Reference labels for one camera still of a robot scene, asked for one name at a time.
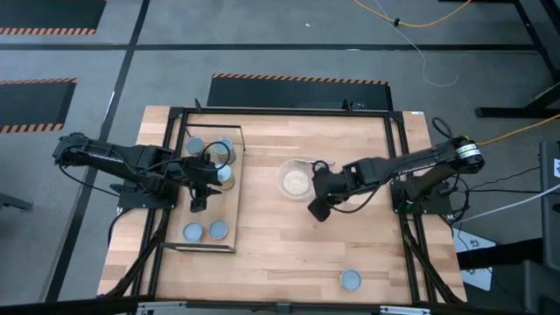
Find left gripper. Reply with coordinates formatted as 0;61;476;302
173;153;223;214

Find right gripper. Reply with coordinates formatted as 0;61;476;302
306;161;351;223

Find green oranges can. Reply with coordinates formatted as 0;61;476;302
215;164;236;191

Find small teal orange-slice can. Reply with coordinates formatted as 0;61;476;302
182;221;205;244

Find blue yellow peaches can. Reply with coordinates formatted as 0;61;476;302
213;136;238;165

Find green pears can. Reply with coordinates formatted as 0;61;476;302
185;135;206;158

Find white red diced tomatoes can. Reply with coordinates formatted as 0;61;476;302
339;269;364;293

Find black hazard-striped floor mat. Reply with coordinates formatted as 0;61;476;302
0;77;79;135
0;0;108;37
206;72;394;111

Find silver aluminium bar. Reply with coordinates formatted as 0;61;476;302
379;304;432;315
135;300;188;315

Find white paper sheet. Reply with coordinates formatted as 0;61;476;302
451;227;499;293

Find grey cabinet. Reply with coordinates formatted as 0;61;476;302
539;139;560;272

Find wooden shelf black metal frame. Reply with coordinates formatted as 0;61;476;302
162;123;247;255

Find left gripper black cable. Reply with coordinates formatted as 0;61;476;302
199;139;234;177

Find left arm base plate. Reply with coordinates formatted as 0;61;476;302
116;176;181;211

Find black aluminium table frame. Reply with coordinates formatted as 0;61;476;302
98;98;467;307

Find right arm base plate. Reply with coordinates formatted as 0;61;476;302
389;178;452;215

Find thin white cable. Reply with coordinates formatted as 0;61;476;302
373;0;460;88

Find thick white cable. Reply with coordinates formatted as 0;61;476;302
453;182;560;225

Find yellow cable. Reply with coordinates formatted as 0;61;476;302
475;112;560;147
353;0;473;29

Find black desk leg frame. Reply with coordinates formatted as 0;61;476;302
474;0;560;120

